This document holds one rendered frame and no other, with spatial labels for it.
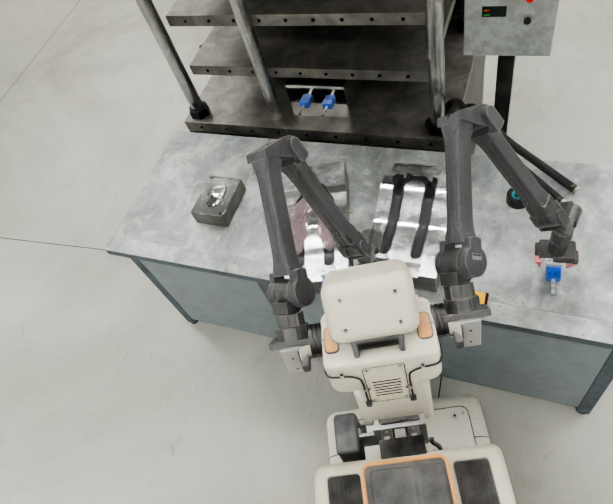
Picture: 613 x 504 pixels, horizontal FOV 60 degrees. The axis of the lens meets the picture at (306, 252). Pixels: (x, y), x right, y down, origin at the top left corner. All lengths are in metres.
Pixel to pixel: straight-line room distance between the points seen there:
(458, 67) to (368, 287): 1.61
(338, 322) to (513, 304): 0.77
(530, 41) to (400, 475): 1.51
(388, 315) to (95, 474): 2.03
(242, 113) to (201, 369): 1.30
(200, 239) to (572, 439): 1.72
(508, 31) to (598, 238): 0.78
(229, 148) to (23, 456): 1.87
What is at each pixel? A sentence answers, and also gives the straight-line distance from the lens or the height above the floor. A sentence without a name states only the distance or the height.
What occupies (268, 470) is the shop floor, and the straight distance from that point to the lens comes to 2.56.
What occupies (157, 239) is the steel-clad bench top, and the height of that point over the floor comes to 0.80.
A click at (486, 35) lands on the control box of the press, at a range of 2.14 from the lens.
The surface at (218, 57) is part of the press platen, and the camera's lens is 2.59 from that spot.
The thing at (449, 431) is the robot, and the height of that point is 0.28.
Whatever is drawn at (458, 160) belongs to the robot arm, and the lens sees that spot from 1.37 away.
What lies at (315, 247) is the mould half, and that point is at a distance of 1.91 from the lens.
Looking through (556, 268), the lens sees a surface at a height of 0.84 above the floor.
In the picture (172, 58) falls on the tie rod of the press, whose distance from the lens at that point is 2.54.
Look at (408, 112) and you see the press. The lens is 2.41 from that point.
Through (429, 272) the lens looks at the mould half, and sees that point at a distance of 1.76.
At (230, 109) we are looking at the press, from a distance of 2.70.
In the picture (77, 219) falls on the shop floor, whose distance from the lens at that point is 3.88.
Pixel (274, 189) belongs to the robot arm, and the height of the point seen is 1.42.
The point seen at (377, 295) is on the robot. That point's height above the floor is 1.37.
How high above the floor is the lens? 2.40
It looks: 54 degrees down
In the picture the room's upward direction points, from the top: 22 degrees counter-clockwise
